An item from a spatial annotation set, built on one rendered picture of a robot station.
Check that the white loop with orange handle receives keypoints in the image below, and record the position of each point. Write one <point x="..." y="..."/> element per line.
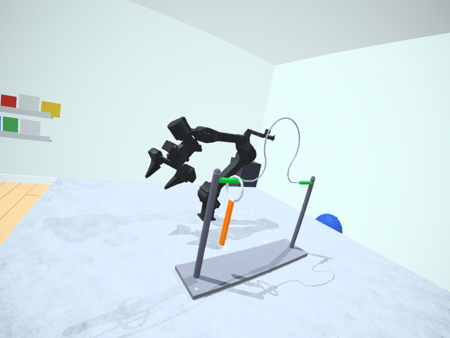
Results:
<point x="229" y="210"/>

